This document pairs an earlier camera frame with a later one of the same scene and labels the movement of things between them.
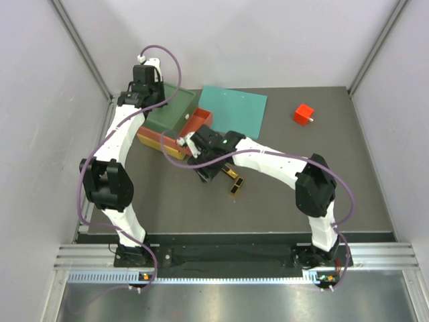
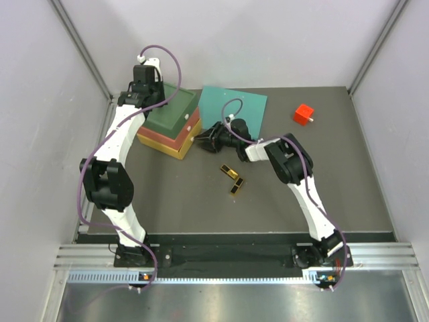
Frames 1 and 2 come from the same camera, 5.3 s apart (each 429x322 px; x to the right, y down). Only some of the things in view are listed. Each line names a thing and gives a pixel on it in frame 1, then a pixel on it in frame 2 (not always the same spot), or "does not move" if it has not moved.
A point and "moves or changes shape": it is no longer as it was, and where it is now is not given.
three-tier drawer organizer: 179,117 does not move
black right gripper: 207,174 -> 214,145
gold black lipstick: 236,186 does not move
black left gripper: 160,86 does not move
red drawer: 200,118 moves or changes shape
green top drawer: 181,110 does not move
